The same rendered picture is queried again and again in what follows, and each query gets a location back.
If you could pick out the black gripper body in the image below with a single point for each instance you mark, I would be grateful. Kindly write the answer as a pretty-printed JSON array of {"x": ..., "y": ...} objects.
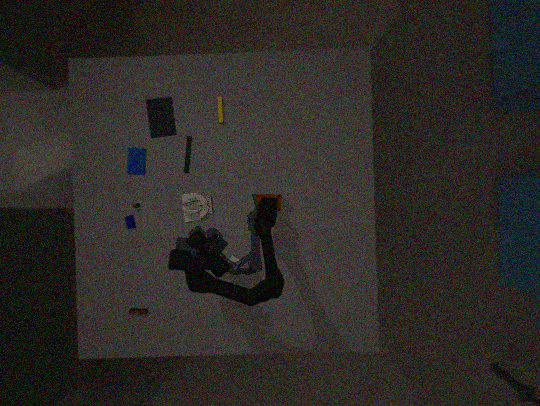
[{"x": 221, "y": 267}]

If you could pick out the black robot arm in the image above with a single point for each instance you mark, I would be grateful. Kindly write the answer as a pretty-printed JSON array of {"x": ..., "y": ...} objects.
[{"x": 201, "y": 281}]

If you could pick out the yellow flat bar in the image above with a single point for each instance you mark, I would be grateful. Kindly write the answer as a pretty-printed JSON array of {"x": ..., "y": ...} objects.
[{"x": 220, "y": 110}]

